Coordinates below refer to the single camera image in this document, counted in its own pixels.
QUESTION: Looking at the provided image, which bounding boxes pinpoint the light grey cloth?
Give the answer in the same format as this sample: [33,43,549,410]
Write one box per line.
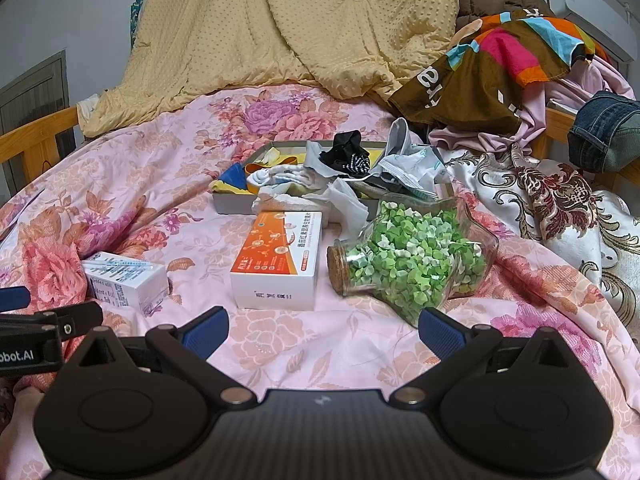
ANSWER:
[252,140,372,234]

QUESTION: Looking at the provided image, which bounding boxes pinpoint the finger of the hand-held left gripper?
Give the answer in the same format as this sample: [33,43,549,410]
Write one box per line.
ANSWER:
[0,285,32,312]
[0,302,105,347]

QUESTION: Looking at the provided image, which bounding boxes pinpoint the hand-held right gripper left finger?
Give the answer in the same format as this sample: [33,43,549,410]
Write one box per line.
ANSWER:
[74,305,252,406]

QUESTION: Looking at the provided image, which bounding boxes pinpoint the black white patterned sock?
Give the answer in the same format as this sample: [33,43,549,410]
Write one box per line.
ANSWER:
[319,129,373,178]

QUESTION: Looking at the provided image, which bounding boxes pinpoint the white blue plastic pack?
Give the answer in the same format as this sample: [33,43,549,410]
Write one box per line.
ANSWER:
[377,117,452,199]

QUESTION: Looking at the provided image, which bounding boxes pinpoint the blue jeans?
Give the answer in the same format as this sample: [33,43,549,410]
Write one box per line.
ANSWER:
[567,91,640,174]

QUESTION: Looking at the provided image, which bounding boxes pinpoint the glass jar of green paper stars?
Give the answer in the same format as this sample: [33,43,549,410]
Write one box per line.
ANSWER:
[327,197,500,329]

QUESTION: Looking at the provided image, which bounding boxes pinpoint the dark grey wall panel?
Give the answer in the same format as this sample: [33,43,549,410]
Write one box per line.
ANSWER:
[0,50,69,197]

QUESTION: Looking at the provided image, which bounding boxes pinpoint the small white cloth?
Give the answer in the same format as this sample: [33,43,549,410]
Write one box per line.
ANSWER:
[76,92,104,124]

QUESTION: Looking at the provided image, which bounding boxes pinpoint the white air conditioner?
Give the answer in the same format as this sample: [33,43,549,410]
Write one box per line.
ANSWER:
[545,0,629,64]

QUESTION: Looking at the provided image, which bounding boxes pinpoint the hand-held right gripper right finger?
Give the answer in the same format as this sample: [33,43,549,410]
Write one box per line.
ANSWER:
[390,306,572,406]

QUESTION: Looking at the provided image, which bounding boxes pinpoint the grey shallow box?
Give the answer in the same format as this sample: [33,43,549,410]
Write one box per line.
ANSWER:
[212,140,454,217]

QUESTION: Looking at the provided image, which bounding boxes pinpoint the brown multicoloured printed garment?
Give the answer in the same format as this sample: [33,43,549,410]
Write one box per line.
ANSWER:
[387,7,609,134]

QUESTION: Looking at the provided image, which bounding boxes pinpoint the white blue carton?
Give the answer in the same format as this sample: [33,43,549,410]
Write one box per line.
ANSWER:
[81,250,170,317]

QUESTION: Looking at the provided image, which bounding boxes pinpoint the pink floral bedsheet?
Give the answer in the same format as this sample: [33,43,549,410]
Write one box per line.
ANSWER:
[0,82,640,480]

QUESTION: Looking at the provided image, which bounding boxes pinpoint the beige dotted quilt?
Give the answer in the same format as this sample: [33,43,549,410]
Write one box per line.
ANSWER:
[82,0,462,139]

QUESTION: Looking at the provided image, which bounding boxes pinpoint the cartoon printed yellow blue cloth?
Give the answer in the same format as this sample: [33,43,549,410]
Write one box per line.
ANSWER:
[210,151,302,196]

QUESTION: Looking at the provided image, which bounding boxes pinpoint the orange white carton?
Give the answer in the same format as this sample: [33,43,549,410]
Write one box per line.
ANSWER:
[229,210,324,312]

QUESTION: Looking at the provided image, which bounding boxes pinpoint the lilac garment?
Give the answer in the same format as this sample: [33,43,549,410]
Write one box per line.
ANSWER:
[427,57,632,154]

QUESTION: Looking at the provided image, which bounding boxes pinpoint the teal patterned cloth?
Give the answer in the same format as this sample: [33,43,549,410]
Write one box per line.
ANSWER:
[128,0,149,54]

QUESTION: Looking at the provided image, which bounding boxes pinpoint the striped white sock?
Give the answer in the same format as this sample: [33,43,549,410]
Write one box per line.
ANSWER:
[247,167,327,199]

